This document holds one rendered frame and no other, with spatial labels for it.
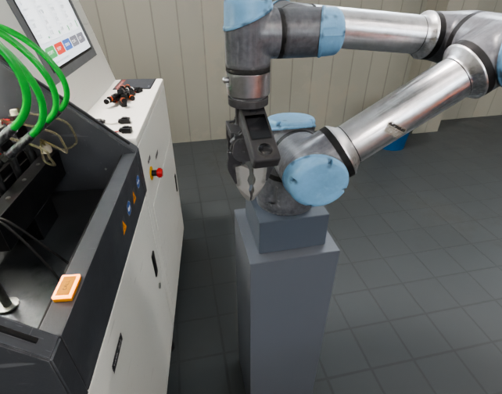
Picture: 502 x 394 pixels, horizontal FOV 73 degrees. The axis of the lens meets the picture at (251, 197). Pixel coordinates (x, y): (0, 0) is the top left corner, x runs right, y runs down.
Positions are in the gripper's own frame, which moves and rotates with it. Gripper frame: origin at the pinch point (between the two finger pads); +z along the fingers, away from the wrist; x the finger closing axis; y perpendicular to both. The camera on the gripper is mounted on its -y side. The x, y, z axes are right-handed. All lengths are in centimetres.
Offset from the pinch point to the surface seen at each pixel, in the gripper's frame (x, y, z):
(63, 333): 33.3, -19.4, 7.6
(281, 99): -85, 259, 67
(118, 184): 29.7, 23.7, 7.2
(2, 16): 55, 56, -28
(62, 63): 49, 74, -12
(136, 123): 27, 57, 4
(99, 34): 68, 259, 4
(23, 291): 50, 3, 19
